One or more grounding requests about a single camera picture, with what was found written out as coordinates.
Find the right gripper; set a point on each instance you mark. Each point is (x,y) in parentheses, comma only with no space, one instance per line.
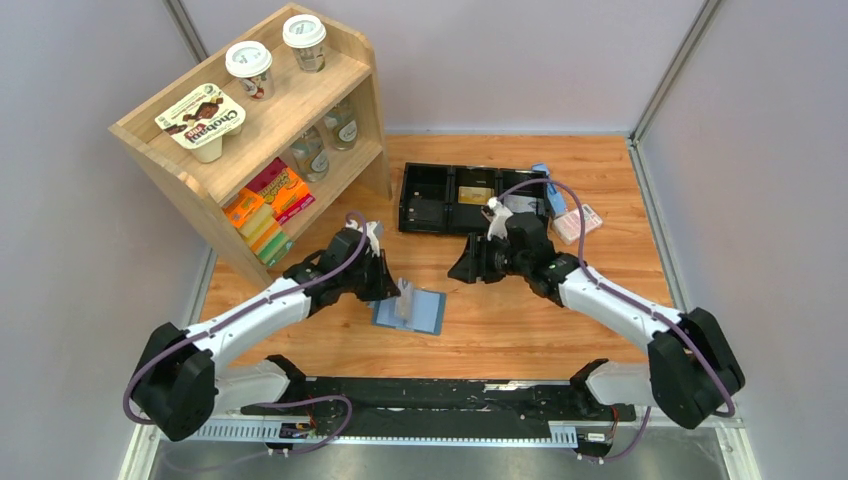
(473,263)

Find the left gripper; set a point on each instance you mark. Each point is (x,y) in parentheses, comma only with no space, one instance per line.
(385,286)

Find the teal leather card holder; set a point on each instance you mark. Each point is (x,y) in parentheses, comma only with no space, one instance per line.
(415,310)

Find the dark credit card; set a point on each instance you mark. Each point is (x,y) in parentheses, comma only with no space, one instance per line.
(421,211)

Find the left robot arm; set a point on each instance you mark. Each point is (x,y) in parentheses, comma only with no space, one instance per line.
(186,376)

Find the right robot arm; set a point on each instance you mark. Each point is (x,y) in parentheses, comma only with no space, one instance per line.
(691,370)

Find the gold card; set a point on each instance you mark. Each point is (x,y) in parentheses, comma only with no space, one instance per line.
(473,195)

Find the silver VIP card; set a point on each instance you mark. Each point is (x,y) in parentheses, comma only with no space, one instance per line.
(523,204)

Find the pink card box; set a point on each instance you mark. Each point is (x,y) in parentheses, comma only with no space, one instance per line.
(570,226)

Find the black bin middle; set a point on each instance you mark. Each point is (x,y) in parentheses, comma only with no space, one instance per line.
(463,218)

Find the light blue box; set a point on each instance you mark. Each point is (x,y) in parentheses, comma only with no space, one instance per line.
(557,202)

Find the black bin left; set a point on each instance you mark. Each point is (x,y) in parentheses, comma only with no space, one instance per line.
(429,181)

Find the red orange sponge pack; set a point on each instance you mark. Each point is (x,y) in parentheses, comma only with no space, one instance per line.
(282,189)

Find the colourful sponge stack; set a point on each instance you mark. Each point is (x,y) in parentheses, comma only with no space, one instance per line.
(254,221)

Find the glass bottle left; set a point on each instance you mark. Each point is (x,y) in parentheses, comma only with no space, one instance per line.
(310,156)

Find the glass bottle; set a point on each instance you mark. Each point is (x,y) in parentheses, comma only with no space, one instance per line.
(341,124)
(310,156)

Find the glass bottle right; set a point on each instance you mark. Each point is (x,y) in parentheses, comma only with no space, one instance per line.
(341,124)

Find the wooden shelf unit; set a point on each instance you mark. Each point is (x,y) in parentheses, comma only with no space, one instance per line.
(199,191)

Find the Chobani yogurt pack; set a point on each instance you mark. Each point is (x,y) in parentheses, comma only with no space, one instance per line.
(200,120)

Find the white lidded cup left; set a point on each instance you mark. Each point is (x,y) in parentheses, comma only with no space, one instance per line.
(249,62)

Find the white lidded cup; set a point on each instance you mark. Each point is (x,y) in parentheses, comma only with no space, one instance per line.
(249,62)
(305,35)

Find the white lidded cup right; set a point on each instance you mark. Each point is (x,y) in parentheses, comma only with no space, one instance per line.
(305,35)

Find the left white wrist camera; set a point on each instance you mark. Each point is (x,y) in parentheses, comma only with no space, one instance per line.
(374,231)

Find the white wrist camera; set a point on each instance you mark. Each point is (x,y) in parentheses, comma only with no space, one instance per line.
(374,231)
(497,214)

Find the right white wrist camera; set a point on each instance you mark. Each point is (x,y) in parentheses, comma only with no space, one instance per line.
(497,214)

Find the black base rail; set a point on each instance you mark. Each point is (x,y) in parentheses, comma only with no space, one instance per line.
(446,408)

